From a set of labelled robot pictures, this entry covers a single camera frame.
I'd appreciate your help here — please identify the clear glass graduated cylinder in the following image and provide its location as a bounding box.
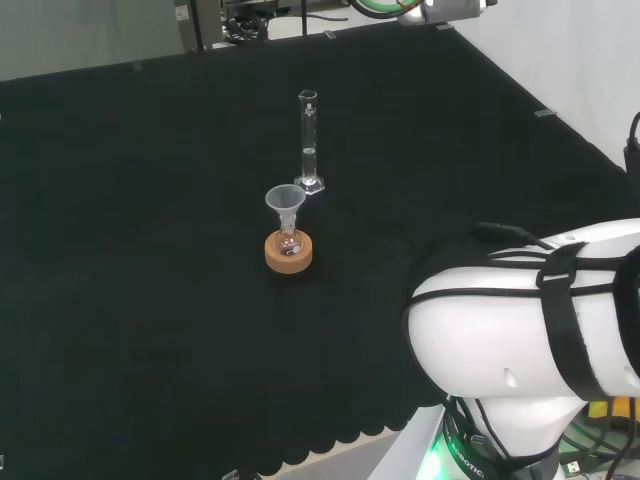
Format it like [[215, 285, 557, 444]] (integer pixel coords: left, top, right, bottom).
[[293, 89, 327, 197]]

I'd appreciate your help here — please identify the small round-bottom glass flask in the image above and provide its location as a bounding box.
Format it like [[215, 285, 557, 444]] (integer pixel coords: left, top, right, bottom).
[[277, 225, 304, 258]]

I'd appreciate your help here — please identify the clear plastic funnel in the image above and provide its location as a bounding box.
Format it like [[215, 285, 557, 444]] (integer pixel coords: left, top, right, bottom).
[[264, 185, 305, 236]]

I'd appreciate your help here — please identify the black bench cloth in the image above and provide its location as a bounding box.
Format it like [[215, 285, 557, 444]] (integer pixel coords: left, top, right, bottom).
[[0, 22, 630, 475]]

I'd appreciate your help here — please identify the cork ring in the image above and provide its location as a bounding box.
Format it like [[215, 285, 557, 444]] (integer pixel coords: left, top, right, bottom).
[[263, 230, 315, 274]]

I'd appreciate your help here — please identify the black plug cable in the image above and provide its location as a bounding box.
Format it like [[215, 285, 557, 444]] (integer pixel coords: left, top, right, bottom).
[[621, 111, 640, 174]]

